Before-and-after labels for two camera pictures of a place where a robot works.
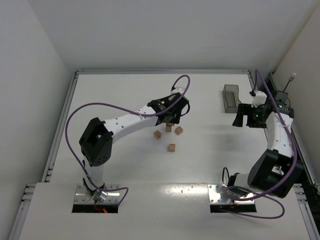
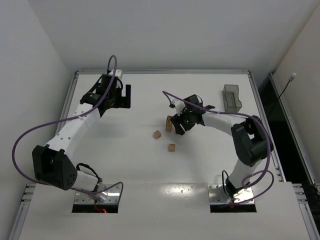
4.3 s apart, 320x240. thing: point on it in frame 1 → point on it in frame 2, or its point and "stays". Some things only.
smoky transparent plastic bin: x=230 y=93 stays
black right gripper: x=246 y=115 → x=179 y=122
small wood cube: x=157 y=134 stays
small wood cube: x=171 y=147 stays
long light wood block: x=168 y=127 stays
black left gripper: x=169 y=118 → x=120 y=97
